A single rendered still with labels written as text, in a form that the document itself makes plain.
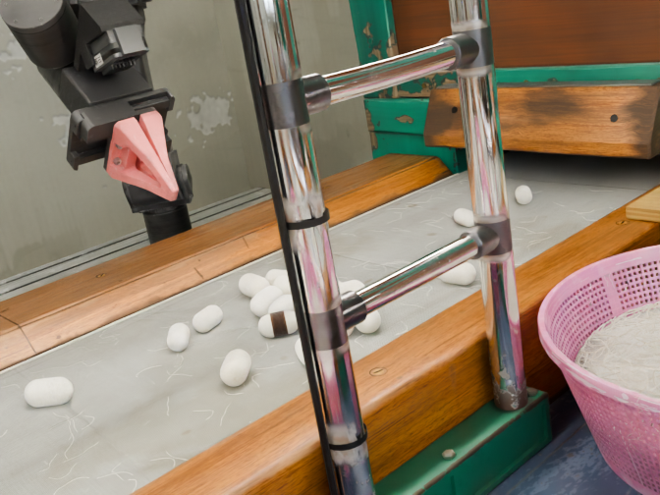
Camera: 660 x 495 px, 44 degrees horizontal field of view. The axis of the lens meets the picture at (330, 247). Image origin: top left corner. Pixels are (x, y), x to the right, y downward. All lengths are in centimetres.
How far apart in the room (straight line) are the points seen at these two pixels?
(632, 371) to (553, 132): 39
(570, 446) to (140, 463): 30
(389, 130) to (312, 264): 75
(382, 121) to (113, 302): 52
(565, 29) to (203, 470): 66
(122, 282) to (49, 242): 201
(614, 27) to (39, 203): 217
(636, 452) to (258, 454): 23
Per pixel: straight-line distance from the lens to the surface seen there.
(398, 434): 53
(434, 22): 108
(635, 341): 63
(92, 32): 75
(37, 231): 281
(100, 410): 64
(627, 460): 55
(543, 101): 93
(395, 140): 115
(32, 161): 278
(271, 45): 39
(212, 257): 86
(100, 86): 78
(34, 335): 78
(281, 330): 67
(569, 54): 97
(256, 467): 47
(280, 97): 39
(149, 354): 71
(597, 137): 89
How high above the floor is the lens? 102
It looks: 18 degrees down
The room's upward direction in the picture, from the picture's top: 10 degrees counter-clockwise
